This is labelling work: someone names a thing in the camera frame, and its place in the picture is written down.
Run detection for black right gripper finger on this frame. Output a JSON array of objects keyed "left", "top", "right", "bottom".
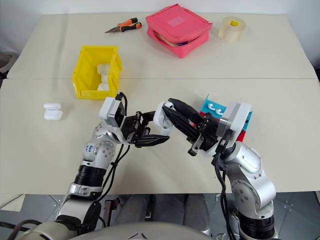
[
  {"left": 167, "top": 97, "right": 201, "bottom": 121},
  {"left": 162, "top": 105, "right": 199, "bottom": 141}
]

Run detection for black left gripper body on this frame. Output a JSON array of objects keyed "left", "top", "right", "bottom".
[{"left": 120, "top": 111, "right": 152, "bottom": 146}]

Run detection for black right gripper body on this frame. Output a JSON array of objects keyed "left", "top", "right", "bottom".
[{"left": 187, "top": 113, "right": 226, "bottom": 157}]

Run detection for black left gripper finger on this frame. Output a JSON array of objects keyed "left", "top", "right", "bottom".
[
  {"left": 142, "top": 110, "right": 157, "bottom": 123},
  {"left": 134, "top": 133, "right": 171, "bottom": 149}
]

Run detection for white earbud case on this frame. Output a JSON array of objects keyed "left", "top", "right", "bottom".
[
  {"left": 42, "top": 102, "right": 64, "bottom": 121},
  {"left": 96, "top": 74, "right": 110, "bottom": 92},
  {"left": 152, "top": 100, "right": 174, "bottom": 136},
  {"left": 96, "top": 63, "right": 111, "bottom": 76}
]

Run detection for yellow plastic bin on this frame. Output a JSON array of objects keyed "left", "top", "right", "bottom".
[{"left": 71, "top": 45, "right": 124, "bottom": 100}]

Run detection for blue and red earbud stand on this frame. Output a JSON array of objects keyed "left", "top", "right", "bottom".
[{"left": 199, "top": 94, "right": 254, "bottom": 144}]

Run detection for pink fabric pouch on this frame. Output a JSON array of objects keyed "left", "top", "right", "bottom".
[{"left": 145, "top": 3, "right": 214, "bottom": 59}]

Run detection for translucent tape roll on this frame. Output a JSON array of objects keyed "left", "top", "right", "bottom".
[{"left": 217, "top": 15, "right": 247, "bottom": 44}]

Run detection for orange and black pliers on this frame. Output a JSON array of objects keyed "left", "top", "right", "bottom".
[{"left": 104, "top": 17, "right": 143, "bottom": 34}]

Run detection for silver robot torso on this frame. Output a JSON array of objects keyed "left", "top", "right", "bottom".
[{"left": 21, "top": 220, "right": 214, "bottom": 240}]

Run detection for grey round object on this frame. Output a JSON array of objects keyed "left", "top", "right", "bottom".
[{"left": 0, "top": 51, "right": 19, "bottom": 74}]

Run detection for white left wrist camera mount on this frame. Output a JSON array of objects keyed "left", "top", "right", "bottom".
[{"left": 98, "top": 96, "right": 126, "bottom": 129}]

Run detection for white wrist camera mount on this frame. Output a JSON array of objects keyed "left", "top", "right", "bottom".
[
  {"left": 98, "top": 96, "right": 126, "bottom": 129},
  {"left": 219, "top": 100, "right": 252, "bottom": 146}
]

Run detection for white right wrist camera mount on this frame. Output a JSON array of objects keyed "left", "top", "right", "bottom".
[{"left": 219, "top": 100, "right": 252, "bottom": 146}]

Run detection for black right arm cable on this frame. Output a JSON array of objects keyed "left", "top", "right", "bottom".
[{"left": 211, "top": 139, "right": 241, "bottom": 240}]

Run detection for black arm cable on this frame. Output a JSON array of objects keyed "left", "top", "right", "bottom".
[
  {"left": 211, "top": 139, "right": 241, "bottom": 240},
  {"left": 98, "top": 92, "right": 132, "bottom": 204}
]

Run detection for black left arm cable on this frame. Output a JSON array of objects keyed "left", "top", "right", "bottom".
[{"left": 98, "top": 92, "right": 132, "bottom": 204}]

